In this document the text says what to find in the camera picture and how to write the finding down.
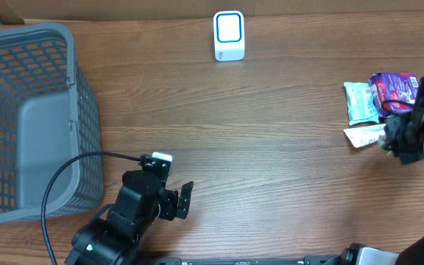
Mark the green yellow snack packet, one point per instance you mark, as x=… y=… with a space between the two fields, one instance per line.
x=386 y=148

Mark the purple Carefree pad packet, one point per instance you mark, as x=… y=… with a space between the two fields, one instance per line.
x=387 y=88

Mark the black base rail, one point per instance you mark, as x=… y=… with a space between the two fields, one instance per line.
x=307 y=260

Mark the grey plastic shopping basket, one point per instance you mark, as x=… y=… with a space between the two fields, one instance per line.
x=49 y=127

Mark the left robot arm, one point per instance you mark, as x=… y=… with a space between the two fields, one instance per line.
x=114 y=233

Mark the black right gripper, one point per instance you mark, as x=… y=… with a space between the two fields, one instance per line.
x=392 y=125

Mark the white tube gold cap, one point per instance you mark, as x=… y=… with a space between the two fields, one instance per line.
x=364 y=136

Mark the white barcode scanner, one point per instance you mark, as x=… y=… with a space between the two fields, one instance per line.
x=228 y=36

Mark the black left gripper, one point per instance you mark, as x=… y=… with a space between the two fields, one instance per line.
x=174 y=210

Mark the teal tissue packet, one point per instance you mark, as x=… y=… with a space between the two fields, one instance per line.
x=360 y=105

